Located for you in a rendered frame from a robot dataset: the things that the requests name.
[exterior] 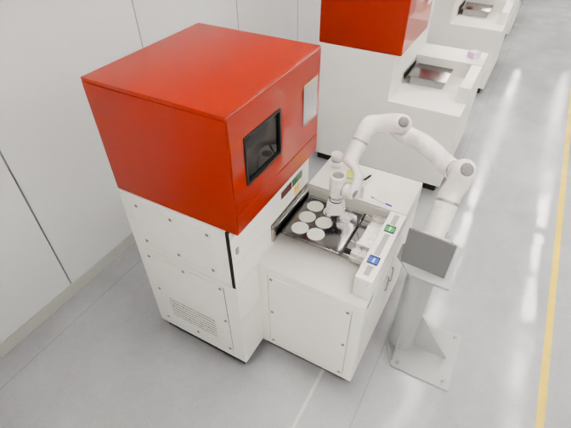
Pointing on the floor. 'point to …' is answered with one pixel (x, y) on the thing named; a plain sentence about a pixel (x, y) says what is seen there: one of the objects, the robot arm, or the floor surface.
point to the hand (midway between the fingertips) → (334, 219)
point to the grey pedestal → (422, 329)
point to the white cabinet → (323, 318)
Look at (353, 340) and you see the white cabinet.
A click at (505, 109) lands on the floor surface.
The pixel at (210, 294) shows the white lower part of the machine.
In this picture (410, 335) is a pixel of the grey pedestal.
